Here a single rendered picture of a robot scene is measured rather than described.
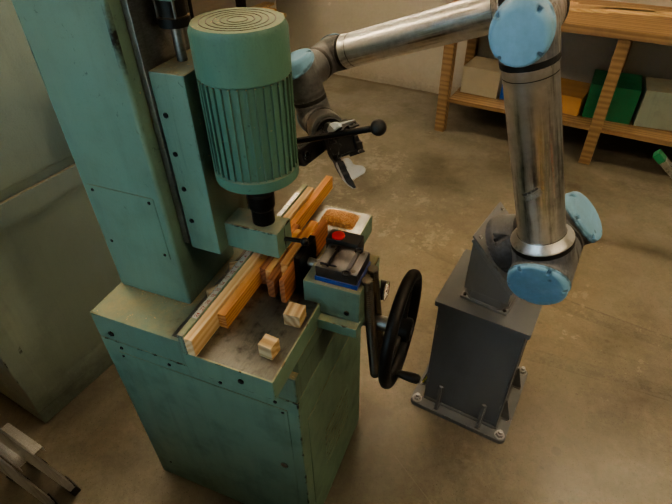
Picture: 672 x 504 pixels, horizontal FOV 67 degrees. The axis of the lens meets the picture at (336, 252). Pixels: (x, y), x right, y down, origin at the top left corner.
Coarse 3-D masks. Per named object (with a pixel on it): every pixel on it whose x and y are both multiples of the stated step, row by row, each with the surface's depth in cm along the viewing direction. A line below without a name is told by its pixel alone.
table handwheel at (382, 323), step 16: (416, 272) 116; (400, 288) 110; (416, 288) 126; (400, 304) 107; (416, 304) 129; (384, 320) 119; (400, 320) 107; (384, 336) 107; (400, 336) 117; (384, 352) 107; (400, 352) 129; (384, 368) 108; (400, 368) 126; (384, 384) 112
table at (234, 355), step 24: (312, 216) 140; (264, 288) 118; (240, 312) 112; (264, 312) 112; (312, 312) 112; (216, 336) 107; (240, 336) 107; (288, 336) 107; (192, 360) 104; (216, 360) 102; (240, 360) 102; (264, 360) 102; (288, 360) 103; (240, 384) 103; (264, 384) 99
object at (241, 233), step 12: (240, 216) 117; (276, 216) 117; (228, 228) 116; (240, 228) 115; (252, 228) 114; (264, 228) 113; (276, 228) 113; (288, 228) 117; (228, 240) 119; (240, 240) 117; (252, 240) 116; (264, 240) 114; (276, 240) 113; (264, 252) 116; (276, 252) 115
